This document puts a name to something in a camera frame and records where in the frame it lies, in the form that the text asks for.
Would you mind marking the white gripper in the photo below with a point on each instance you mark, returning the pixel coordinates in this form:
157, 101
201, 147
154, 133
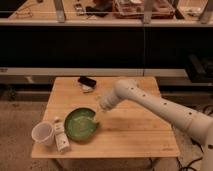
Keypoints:
107, 101

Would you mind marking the green ceramic bowl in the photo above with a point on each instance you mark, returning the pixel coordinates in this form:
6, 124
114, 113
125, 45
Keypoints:
79, 124

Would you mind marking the white tube with cap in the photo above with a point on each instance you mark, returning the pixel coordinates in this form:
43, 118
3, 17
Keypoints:
61, 138

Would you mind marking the white plastic cup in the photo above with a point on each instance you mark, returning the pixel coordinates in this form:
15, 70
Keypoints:
43, 133

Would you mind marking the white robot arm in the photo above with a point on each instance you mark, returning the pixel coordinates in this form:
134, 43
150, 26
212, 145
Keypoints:
194, 123

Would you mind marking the black phone on white box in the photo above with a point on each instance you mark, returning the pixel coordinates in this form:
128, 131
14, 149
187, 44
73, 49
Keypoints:
87, 84

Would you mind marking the wooden table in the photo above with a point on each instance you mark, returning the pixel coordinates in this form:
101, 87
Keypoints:
129, 132

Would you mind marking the red tray on shelf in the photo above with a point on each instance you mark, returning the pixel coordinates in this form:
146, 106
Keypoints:
135, 9

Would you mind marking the long wooden shelf bench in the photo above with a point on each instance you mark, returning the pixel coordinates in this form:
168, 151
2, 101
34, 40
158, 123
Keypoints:
188, 13

